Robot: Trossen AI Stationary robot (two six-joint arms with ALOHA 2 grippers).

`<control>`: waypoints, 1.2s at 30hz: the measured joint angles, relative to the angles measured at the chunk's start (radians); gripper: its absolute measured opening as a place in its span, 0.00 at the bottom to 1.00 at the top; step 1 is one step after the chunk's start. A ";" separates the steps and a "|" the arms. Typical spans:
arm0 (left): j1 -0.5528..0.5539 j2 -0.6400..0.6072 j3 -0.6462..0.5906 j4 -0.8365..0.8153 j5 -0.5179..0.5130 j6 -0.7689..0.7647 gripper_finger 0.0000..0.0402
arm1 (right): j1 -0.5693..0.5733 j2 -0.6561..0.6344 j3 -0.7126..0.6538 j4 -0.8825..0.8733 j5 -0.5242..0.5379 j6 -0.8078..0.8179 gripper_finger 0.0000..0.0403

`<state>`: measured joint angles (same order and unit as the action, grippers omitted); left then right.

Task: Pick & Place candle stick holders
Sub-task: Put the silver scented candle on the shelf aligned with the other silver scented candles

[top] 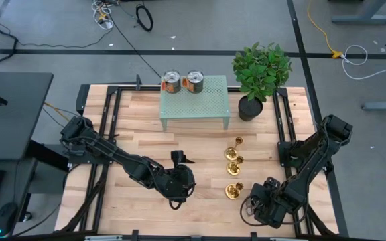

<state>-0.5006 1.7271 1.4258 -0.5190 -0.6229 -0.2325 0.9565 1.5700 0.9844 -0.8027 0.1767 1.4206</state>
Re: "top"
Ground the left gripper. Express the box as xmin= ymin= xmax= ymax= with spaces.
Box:
xmin=159 ymin=150 xmax=196 ymax=201

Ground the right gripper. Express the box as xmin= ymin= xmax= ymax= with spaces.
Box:
xmin=246 ymin=177 xmax=294 ymax=229

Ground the brass candlestick holder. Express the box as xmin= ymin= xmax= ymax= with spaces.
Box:
xmin=224 ymin=181 xmax=245 ymax=201
xmin=225 ymin=155 xmax=245 ymax=177
xmin=223 ymin=136 xmax=244 ymax=161

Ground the dark ribbed metal cup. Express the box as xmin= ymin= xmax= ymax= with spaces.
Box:
xmin=162 ymin=69 xmax=182 ymax=94

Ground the tin can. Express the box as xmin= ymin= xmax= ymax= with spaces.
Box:
xmin=182 ymin=69 xmax=204 ymax=94

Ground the green perforated metal shelf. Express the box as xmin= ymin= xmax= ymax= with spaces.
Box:
xmin=159 ymin=75 xmax=231 ymax=131

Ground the green potted plant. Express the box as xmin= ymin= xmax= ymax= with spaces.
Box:
xmin=231 ymin=42 xmax=293 ymax=122

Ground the black office desk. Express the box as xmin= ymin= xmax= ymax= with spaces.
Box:
xmin=0 ymin=72 xmax=54 ymax=241

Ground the black computer mouse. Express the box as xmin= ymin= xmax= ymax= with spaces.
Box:
xmin=0 ymin=202 xmax=19 ymax=238

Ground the black aluminium table frame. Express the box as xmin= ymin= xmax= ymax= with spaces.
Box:
xmin=57 ymin=75 xmax=350 ymax=241

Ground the long black floor cable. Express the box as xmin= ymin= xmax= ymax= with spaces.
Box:
xmin=105 ymin=9 xmax=162 ymax=78

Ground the black coiled cable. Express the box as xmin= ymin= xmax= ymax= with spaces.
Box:
xmin=135 ymin=3 xmax=154 ymax=33

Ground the white cable bundle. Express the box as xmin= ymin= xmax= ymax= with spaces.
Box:
xmin=91 ymin=0 xmax=114 ymax=31

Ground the white floor cable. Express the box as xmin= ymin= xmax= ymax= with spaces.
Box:
xmin=342 ymin=44 xmax=386 ymax=81

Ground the yellow extension cable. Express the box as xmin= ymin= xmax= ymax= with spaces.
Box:
xmin=306 ymin=0 xmax=344 ymax=58

